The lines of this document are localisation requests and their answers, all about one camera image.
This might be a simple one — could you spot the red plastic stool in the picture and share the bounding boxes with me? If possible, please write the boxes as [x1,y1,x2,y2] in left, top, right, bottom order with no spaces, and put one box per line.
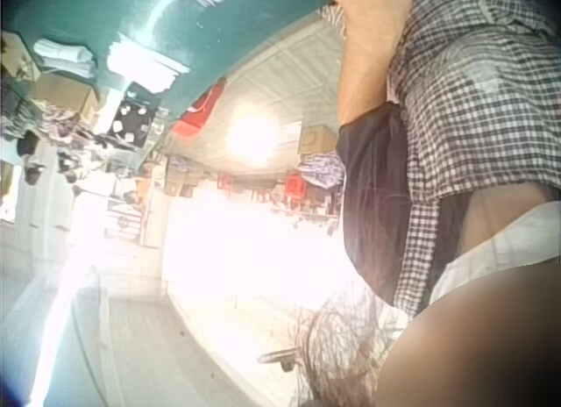
[283,172,309,198]

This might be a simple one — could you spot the black tray with white pieces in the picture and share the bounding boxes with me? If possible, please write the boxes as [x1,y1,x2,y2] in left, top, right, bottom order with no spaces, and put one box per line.
[105,83,160,148]

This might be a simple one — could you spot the brown cardboard carton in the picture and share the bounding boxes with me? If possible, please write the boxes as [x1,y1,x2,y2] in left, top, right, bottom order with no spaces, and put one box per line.
[297,125,339,157]

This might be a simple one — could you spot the checked fabric piece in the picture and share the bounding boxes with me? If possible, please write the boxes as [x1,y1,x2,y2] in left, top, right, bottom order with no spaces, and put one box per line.
[321,3,348,40]

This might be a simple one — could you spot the brown cardboard box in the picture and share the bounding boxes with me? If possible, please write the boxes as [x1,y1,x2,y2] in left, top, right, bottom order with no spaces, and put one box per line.
[29,75,101,124]

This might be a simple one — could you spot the heap of striped clothes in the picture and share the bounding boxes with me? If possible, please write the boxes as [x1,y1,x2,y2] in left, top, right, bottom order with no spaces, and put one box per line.
[0,89,103,147]

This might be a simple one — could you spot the small stack of white cloth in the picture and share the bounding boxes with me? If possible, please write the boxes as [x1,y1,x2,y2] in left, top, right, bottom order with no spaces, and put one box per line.
[32,38,98,80]

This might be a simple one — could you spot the white floor fan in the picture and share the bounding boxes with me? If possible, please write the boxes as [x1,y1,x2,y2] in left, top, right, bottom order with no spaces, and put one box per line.
[104,199,145,246]

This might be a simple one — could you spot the black white checked shirt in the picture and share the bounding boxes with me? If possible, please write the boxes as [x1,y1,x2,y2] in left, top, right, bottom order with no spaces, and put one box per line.
[385,0,561,317]

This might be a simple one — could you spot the red cloth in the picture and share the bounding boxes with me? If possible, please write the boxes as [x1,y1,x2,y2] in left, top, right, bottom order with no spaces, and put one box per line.
[169,79,228,139]

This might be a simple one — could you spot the grey metal handle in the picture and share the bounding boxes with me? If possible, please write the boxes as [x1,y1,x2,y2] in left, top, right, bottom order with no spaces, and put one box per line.
[257,346,304,374]

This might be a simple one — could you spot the stack of white folded cloth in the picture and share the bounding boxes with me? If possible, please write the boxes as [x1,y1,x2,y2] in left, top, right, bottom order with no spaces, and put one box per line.
[106,31,193,93]

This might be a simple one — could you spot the heap of checked clothes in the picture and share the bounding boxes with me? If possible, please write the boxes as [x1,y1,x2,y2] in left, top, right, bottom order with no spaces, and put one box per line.
[296,152,347,189]

